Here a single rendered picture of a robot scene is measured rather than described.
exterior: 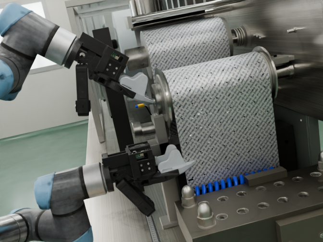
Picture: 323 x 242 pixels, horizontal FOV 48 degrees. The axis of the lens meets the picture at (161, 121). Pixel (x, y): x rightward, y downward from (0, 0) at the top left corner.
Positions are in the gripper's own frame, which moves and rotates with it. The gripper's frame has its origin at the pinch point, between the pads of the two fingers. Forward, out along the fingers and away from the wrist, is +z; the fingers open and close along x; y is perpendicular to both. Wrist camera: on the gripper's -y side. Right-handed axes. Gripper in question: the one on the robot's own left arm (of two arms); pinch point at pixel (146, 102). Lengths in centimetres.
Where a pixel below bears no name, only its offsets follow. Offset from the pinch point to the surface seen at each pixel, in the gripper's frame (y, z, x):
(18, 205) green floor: -171, -8, 260
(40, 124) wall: -171, -31, 552
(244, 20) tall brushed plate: 33.7, 20.4, 27.0
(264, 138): 5.8, 28.8, -4.2
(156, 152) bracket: -10.5, 9.1, 3.1
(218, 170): -6.3, 22.6, -4.2
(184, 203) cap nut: -14.7, 15.8, -11.8
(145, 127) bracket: -6.1, 3.7, 4.2
